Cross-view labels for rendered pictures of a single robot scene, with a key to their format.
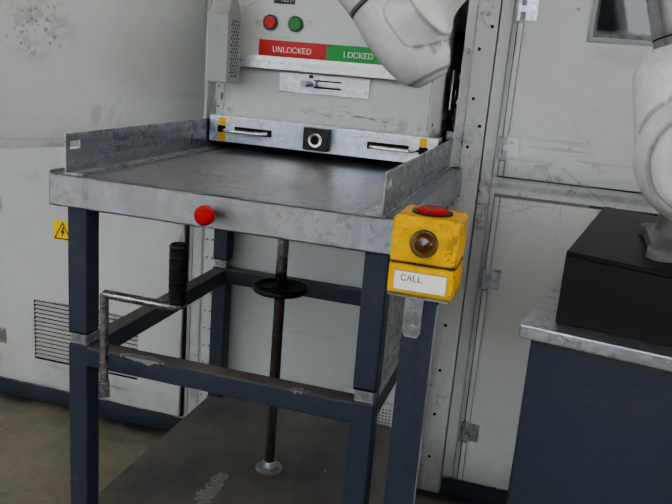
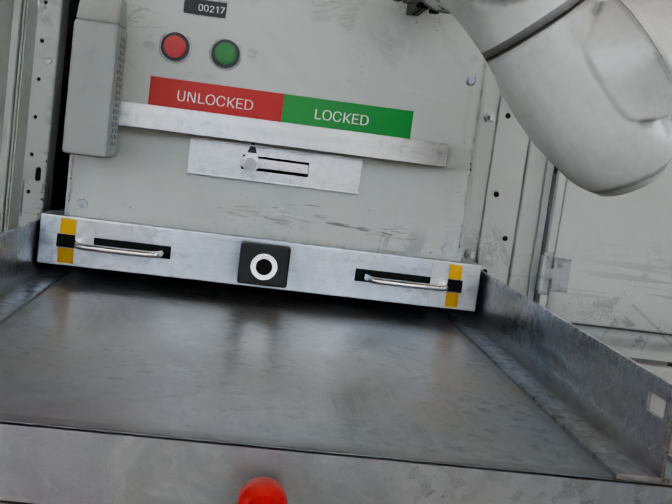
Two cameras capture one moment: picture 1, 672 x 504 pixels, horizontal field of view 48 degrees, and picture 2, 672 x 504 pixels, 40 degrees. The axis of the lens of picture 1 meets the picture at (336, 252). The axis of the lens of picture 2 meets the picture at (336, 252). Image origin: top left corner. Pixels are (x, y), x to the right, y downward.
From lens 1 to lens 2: 0.73 m
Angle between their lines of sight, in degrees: 23
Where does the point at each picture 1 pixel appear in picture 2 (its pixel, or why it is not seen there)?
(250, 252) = not seen: hidden behind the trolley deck
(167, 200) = (138, 462)
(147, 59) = not seen: outside the picture
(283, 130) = (195, 246)
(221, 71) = (97, 135)
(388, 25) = (593, 76)
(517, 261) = not seen: hidden behind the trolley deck
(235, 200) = (321, 457)
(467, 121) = (486, 230)
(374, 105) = (367, 205)
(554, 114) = (624, 223)
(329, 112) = (283, 215)
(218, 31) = (94, 56)
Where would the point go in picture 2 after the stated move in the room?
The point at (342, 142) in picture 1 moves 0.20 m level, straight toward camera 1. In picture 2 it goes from (309, 269) to (373, 302)
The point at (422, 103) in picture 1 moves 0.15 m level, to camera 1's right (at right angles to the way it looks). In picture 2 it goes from (452, 204) to (553, 215)
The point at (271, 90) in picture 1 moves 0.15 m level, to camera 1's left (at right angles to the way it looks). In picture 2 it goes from (171, 171) to (41, 157)
